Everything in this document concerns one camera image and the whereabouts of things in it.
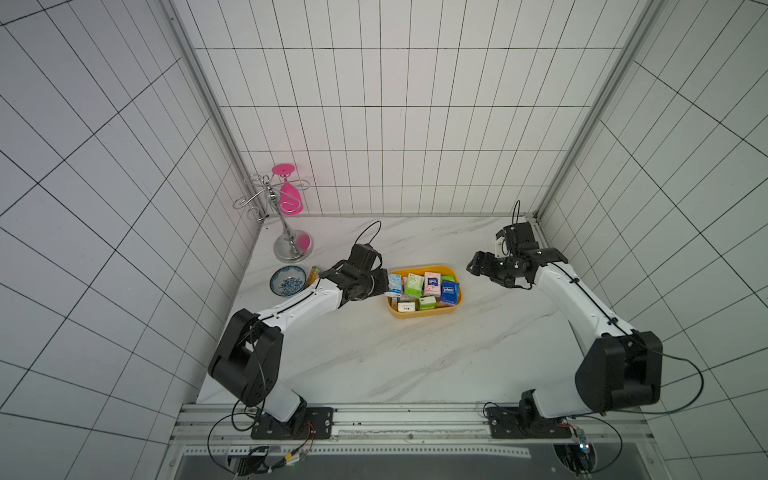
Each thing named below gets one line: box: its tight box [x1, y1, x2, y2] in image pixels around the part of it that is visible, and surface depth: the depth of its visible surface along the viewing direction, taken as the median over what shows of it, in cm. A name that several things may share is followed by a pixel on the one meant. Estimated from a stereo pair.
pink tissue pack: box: [423, 272, 441, 297], surface depth 92 cm
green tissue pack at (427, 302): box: [419, 296, 437, 310], surface depth 89 cm
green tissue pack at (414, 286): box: [404, 273, 425, 299], surface depth 91 cm
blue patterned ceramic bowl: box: [269, 265, 307, 297], surface depth 100 cm
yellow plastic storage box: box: [385, 265, 463, 319], surface depth 91 cm
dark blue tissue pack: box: [440, 280, 460, 305], surface depth 90 cm
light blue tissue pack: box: [388, 274, 403, 294], surface depth 89 cm
